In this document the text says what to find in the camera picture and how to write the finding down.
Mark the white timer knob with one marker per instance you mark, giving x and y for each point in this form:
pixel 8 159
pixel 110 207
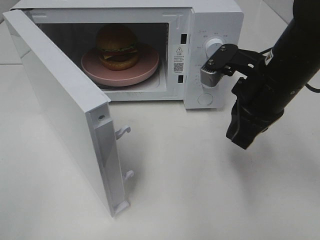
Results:
pixel 209 87

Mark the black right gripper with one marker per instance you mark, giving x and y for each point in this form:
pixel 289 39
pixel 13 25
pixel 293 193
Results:
pixel 249 114

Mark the white microwave oven body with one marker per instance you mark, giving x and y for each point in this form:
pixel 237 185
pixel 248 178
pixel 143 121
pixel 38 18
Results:
pixel 177 29

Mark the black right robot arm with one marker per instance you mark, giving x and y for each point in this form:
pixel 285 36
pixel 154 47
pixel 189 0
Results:
pixel 289 65

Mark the upper white power knob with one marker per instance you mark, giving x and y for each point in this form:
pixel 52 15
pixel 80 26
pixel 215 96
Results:
pixel 212 45

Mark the round white door button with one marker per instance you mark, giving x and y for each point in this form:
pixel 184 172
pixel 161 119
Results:
pixel 205 99

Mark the white microwave door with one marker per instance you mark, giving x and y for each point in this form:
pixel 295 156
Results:
pixel 76 108

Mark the toy hamburger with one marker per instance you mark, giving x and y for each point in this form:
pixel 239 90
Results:
pixel 117 45

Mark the glass microwave turntable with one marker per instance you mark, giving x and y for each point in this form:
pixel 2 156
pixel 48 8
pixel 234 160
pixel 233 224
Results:
pixel 150 83

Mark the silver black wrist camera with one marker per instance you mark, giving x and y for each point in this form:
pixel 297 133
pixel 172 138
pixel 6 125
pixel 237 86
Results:
pixel 218 65

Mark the pink round plate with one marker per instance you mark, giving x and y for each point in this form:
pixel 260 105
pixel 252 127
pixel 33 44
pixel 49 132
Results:
pixel 147 64

